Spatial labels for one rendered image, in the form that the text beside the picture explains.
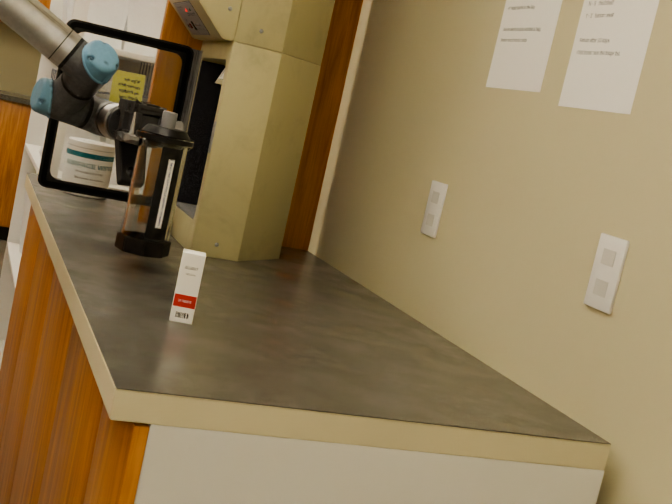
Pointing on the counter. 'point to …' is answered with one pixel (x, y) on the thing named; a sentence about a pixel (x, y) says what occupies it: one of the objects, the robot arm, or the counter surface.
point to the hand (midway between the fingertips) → (162, 147)
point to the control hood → (215, 18)
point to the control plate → (191, 17)
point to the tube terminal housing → (257, 129)
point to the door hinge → (191, 88)
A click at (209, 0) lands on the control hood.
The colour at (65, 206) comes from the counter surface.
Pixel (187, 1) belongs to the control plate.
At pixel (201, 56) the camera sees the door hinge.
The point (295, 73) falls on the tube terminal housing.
